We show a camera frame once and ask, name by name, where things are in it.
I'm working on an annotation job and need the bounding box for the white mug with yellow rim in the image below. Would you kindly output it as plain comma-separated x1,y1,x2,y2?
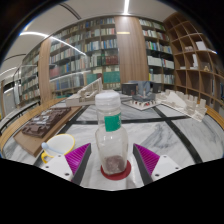
40,133,76,164

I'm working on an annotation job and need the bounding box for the beige wooden building model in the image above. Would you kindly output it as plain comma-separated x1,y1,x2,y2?
65,77,104,108

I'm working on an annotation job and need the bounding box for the open wooden cubby shelf unit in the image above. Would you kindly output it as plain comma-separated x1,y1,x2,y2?
163,11,224,112

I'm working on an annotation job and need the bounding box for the light blue spoon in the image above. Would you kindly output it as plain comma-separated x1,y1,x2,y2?
41,141,63,156

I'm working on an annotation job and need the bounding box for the clear green-labelled plastic bottle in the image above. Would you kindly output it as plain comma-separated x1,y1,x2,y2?
94,91,130,176

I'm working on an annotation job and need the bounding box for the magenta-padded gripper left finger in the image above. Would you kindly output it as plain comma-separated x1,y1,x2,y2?
42,142,93,186

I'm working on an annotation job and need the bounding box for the tall wooden library bookshelf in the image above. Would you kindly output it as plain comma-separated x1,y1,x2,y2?
13,16,176,101

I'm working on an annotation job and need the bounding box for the brown building model on board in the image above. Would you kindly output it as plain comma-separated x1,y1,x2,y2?
13,106,83,158

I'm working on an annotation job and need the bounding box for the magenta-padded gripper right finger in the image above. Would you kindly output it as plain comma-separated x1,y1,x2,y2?
132,143,183,186

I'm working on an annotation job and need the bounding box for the white building model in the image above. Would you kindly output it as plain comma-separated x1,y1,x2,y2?
156,89,208,123

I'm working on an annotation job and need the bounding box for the flat round red coaster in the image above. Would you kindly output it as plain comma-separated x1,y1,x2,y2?
100,159,132,181

